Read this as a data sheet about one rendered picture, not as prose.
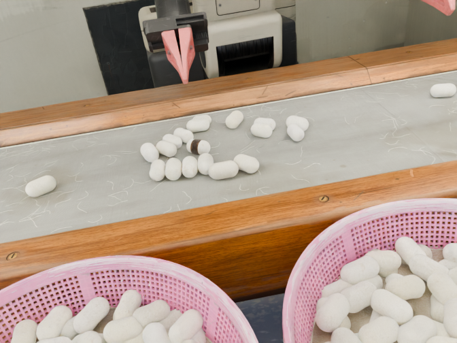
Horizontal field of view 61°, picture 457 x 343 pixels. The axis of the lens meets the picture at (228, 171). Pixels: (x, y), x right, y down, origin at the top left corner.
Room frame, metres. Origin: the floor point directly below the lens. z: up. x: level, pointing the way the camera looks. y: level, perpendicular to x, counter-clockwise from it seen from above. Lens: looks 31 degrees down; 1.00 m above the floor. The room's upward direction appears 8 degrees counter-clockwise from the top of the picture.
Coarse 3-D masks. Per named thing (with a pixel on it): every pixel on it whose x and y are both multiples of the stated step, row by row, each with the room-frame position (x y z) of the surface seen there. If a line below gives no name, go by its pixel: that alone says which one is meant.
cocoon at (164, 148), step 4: (164, 140) 0.50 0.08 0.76; (156, 144) 0.50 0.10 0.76; (160, 144) 0.49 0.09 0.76; (164, 144) 0.49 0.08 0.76; (168, 144) 0.49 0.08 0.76; (172, 144) 0.49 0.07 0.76; (156, 148) 0.50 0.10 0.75; (160, 148) 0.49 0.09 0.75; (164, 148) 0.48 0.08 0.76; (168, 148) 0.48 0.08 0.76; (172, 148) 0.48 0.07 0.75; (176, 148) 0.49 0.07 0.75; (160, 152) 0.49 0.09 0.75; (164, 152) 0.48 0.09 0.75; (168, 152) 0.48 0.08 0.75; (172, 152) 0.48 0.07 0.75; (168, 156) 0.48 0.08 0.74; (172, 156) 0.48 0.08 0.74
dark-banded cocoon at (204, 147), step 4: (204, 140) 0.48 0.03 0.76; (188, 144) 0.48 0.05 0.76; (200, 144) 0.48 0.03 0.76; (204, 144) 0.48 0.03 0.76; (208, 144) 0.48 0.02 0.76; (188, 148) 0.48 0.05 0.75; (200, 148) 0.47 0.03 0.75; (204, 148) 0.47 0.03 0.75; (208, 148) 0.47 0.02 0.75; (200, 152) 0.47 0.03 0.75; (204, 152) 0.47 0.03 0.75
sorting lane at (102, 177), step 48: (336, 96) 0.62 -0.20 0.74; (384, 96) 0.59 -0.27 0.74; (432, 96) 0.56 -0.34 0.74; (48, 144) 0.59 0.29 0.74; (96, 144) 0.57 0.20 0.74; (240, 144) 0.49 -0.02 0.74; (288, 144) 0.47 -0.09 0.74; (336, 144) 0.45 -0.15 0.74; (384, 144) 0.44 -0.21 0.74; (432, 144) 0.42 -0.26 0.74; (0, 192) 0.46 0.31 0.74; (48, 192) 0.44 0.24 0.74; (96, 192) 0.42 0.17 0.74; (144, 192) 0.40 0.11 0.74; (192, 192) 0.39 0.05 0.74; (240, 192) 0.37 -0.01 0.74; (0, 240) 0.35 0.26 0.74
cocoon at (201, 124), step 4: (192, 120) 0.56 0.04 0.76; (196, 120) 0.56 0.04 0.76; (200, 120) 0.55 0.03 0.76; (204, 120) 0.55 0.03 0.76; (188, 124) 0.55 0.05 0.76; (192, 124) 0.55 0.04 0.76; (196, 124) 0.55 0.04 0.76; (200, 124) 0.55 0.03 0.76; (204, 124) 0.55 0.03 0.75; (208, 124) 0.55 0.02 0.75; (188, 128) 0.55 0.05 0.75; (192, 128) 0.55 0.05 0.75; (196, 128) 0.55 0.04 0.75; (200, 128) 0.55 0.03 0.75; (204, 128) 0.55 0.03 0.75; (208, 128) 0.55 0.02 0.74; (192, 132) 0.55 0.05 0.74
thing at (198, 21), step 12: (156, 0) 0.70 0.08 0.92; (168, 0) 0.68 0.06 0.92; (180, 0) 0.68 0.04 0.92; (156, 12) 0.69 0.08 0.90; (168, 12) 0.66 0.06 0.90; (180, 12) 0.66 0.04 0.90; (204, 12) 0.65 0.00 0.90; (144, 24) 0.64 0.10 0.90; (180, 24) 0.64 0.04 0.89; (192, 24) 0.65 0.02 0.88; (204, 24) 0.65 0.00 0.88; (156, 48) 0.67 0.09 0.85
